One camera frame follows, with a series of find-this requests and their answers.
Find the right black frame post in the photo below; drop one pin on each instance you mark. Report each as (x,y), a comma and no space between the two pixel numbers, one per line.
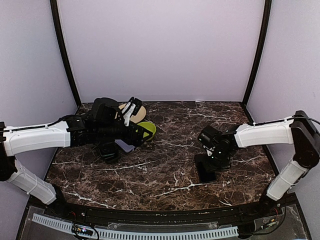
(258,53)

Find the green plastic bowl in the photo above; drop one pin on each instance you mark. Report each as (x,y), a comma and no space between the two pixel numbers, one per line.
(149,126)

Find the left black frame post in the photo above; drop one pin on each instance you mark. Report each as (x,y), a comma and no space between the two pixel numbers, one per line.
(63,52)

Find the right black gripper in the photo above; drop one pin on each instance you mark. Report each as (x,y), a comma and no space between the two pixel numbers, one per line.
(226,164)

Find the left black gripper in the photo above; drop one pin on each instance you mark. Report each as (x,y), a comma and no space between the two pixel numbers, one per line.
(137,141)

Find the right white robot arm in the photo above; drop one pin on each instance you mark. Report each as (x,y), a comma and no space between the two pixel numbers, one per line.
(298,134)

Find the dark phone with teal edge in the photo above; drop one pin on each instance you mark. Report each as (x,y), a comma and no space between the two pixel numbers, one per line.
(108,148)

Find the black front rail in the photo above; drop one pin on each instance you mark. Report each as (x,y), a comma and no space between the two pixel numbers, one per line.
(97,215)

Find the beige round plate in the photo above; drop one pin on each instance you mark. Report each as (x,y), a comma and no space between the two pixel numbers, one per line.
(139,116)

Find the black frame post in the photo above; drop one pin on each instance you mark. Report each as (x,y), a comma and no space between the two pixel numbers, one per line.
(63,52)
(258,53)

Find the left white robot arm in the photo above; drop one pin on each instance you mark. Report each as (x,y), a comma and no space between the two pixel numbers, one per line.
(67,132)

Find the black phone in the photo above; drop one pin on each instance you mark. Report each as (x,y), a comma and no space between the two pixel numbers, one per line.
(205,169)

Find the lavender phone case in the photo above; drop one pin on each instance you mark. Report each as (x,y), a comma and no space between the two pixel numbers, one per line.
(124,146)

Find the black phone case bottom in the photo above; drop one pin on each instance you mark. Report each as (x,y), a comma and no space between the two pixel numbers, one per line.
(111,159)

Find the white slotted cable duct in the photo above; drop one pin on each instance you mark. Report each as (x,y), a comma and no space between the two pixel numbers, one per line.
(100,233)

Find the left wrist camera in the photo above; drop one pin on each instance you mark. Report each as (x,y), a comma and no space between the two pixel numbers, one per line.
(131,108)

